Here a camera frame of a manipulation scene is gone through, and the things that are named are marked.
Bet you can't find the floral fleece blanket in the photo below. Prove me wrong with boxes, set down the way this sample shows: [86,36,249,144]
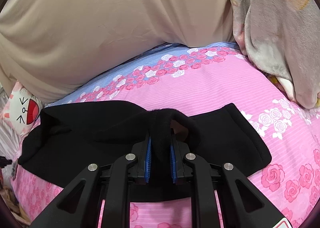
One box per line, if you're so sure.
[231,0,319,109]

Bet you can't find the black pants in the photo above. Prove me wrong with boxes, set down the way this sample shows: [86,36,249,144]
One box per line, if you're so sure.
[18,101,272,202]

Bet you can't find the pink rose bed sheet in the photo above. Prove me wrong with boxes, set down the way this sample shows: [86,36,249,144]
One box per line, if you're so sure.
[10,42,320,228]

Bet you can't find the white cat face pillow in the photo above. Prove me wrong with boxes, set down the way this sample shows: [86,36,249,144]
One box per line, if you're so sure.
[1,81,44,136]

